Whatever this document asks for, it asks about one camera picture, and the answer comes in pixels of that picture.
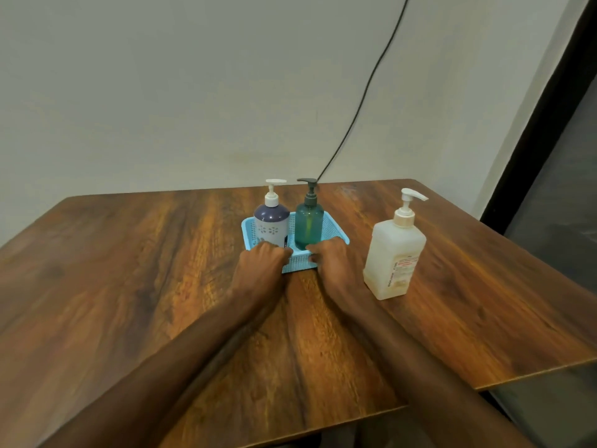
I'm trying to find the person's left forearm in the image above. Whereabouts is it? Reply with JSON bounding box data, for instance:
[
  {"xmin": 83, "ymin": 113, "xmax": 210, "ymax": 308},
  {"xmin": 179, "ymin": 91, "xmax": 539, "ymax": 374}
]
[{"xmin": 42, "ymin": 293, "xmax": 271, "ymax": 448}]

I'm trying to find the blue plastic basket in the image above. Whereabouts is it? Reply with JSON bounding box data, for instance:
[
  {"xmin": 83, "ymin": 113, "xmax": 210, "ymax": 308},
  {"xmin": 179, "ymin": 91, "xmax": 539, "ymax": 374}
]
[{"xmin": 241, "ymin": 210, "xmax": 351, "ymax": 274}]

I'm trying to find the person's right forearm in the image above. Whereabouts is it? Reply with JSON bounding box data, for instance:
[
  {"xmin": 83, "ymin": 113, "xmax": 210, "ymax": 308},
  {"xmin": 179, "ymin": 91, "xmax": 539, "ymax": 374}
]
[{"xmin": 335, "ymin": 289, "xmax": 537, "ymax": 448}]

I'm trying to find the small dark green bottle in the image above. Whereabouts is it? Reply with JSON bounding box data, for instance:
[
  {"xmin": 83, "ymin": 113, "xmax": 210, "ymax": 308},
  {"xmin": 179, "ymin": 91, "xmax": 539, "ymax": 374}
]
[{"xmin": 294, "ymin": 203, "xmax": 325, "ymax": 251}]

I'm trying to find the person's left hand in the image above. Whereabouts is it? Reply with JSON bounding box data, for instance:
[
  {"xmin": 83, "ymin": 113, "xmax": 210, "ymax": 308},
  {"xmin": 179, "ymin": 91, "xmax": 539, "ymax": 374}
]
[{"xmin": 231, "ymin": 242, "xmax": 294, "ymax": 307}]

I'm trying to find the short white pump head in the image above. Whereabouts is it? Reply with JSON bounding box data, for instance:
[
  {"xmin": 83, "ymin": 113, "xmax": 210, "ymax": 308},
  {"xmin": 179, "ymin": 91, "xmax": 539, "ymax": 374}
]
[{"xmin": 264, "ymin": 178, "xmax": 288, "ymax": 208}]

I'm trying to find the large translucent bottle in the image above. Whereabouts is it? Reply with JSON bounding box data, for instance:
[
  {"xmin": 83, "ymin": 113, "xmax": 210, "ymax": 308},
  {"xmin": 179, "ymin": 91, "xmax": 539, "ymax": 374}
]
[{"xmin": 363, "ymin": 218, "xmax": 428, "ymax": 301}]

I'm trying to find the person's right hand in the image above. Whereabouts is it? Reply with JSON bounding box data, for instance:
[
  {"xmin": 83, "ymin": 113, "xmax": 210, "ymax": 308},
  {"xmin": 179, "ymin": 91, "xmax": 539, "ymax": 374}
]
[{"xmin": 305, "ymin": 236, "xmax": 369, "ymax": 304}]

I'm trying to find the small purple and white bottle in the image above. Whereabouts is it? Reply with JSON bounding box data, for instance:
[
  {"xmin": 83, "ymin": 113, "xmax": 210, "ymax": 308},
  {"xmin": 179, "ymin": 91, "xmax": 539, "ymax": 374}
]
[{"xmin": 253, "ymin": 203, "xmax": 291, "ymax": 249}]

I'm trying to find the dark green pump head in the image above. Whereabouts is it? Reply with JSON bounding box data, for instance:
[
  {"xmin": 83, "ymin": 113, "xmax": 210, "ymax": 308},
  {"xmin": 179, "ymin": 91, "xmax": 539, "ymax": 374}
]
[{"xmin": 297, "ymin": 177, "xmax": 319, "ymax": 208}]

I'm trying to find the black cable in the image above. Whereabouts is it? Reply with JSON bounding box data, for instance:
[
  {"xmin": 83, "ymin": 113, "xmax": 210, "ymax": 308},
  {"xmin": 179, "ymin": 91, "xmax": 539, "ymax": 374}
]
[{"xmin": 317, "ymin": 0, "xmax": 411, "ymax": 182}]

